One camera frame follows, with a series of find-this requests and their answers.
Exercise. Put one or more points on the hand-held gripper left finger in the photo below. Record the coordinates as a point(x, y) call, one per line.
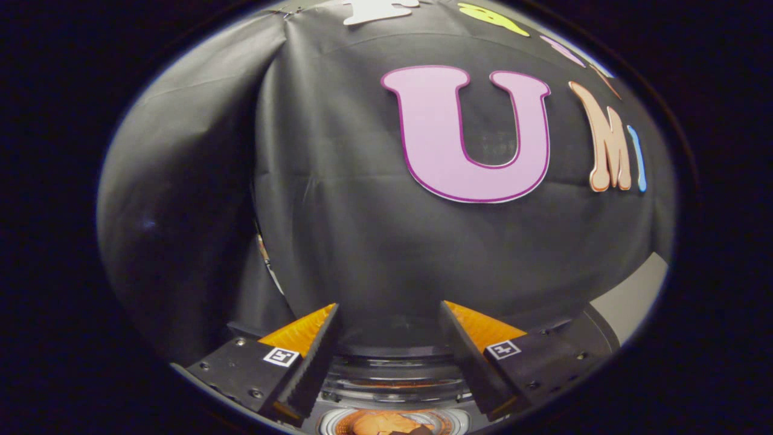
point(314, 356)

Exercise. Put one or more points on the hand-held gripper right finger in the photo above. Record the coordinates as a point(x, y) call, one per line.
point(462, 356)

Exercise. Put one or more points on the orange shirt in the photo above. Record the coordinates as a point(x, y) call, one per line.
point(377, 424)

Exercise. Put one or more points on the black backdrop cloth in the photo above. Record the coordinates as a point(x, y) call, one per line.
point(338, 199)

